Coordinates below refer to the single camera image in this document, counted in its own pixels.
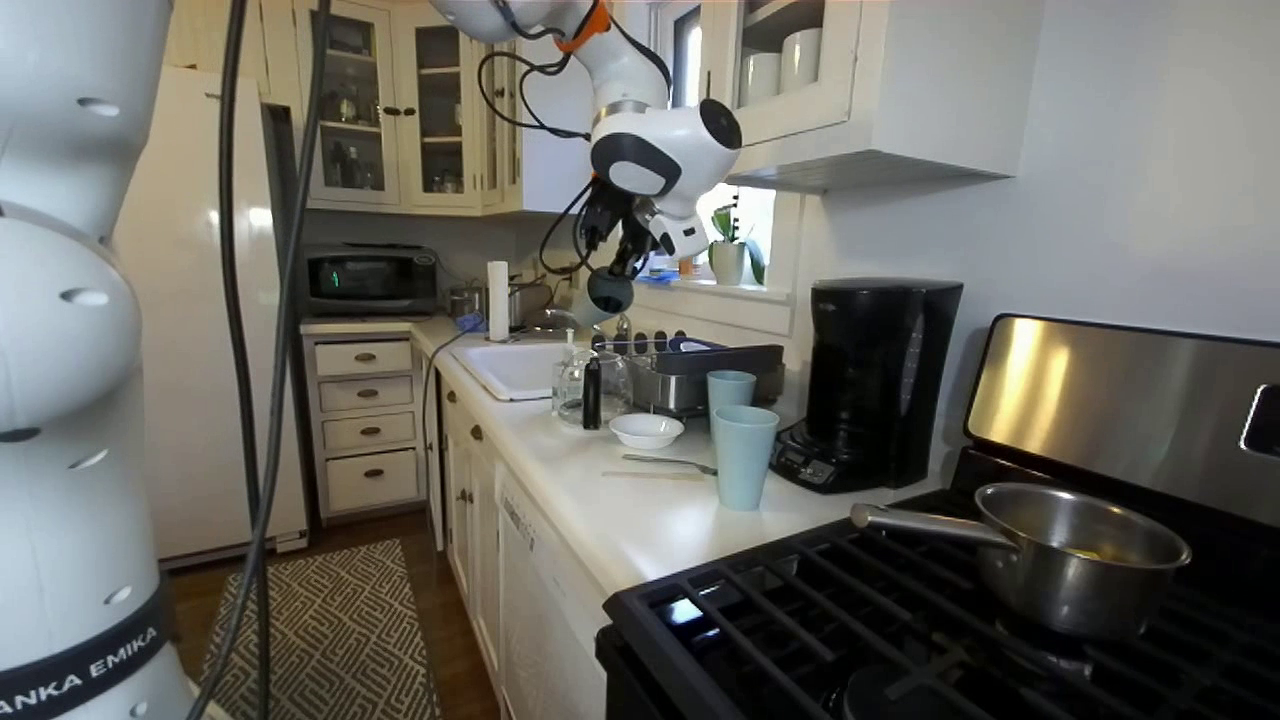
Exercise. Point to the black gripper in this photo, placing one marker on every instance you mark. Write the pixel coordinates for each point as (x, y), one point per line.
(616, 216)

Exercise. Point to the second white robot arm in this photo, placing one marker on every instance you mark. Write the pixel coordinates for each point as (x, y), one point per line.
(83, 602)

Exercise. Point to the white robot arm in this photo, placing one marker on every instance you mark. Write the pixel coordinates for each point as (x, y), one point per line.
(640, 147)

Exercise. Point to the grey cup behind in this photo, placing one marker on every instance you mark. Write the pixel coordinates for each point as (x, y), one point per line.
(740, 455)

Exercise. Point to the paper towel roll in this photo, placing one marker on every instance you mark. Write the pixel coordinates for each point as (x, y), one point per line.
(499, 303)

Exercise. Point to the potted plant white pot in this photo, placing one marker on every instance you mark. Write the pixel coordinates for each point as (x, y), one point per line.
(732, 259)

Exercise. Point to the soap dispenser bottle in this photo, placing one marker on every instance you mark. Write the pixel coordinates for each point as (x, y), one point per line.
(590, 392)

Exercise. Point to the white kitchen sink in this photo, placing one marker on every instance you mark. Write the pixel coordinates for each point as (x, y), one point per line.
(512, 374)

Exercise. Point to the glass coffee carafe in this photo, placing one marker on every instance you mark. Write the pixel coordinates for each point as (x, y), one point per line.
(570, 381)

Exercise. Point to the black microwave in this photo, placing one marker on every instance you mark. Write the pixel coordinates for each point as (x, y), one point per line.
(368, 278)

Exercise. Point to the black coffee maker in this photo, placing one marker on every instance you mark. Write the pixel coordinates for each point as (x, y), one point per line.
(876, 357)

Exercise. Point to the white dishwasher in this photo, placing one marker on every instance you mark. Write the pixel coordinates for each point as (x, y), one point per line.
(548, 612)

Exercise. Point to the white refrigerator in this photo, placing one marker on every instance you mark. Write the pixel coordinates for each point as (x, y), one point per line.
(170, 248)

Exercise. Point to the black gas stove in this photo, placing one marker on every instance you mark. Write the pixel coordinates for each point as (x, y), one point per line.
(889, 612)

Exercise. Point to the patterned floor rug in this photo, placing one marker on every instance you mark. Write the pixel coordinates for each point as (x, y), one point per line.
(347, 643)

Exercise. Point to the steel saucepan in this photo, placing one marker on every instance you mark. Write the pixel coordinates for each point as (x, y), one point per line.
(1055, 557)

